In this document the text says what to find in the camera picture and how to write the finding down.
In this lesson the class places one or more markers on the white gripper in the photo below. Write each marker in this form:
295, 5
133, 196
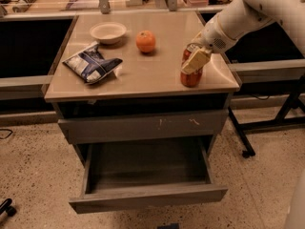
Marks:
213, 38

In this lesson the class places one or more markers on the red coke can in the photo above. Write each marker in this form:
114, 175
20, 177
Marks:
193, 79

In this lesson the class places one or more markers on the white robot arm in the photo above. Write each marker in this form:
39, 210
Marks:
241, 17

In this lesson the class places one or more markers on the closed top drawer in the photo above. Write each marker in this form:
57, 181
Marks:
142, 126

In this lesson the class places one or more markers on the grey drawer cabinet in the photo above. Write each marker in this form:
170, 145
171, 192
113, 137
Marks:
145, 83

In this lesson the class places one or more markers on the open middle drawer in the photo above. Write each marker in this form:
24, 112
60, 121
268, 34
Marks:
142, 174

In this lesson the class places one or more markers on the orange fruit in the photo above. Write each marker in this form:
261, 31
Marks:
145, 41

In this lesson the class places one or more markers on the white paper bowl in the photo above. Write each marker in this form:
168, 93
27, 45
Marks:
108, 33

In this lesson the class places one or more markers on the blue white chip bag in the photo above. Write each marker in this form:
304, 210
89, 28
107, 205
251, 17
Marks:
91, 65

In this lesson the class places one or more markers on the black table leg frame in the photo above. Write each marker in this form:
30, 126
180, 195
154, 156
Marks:
293, 101

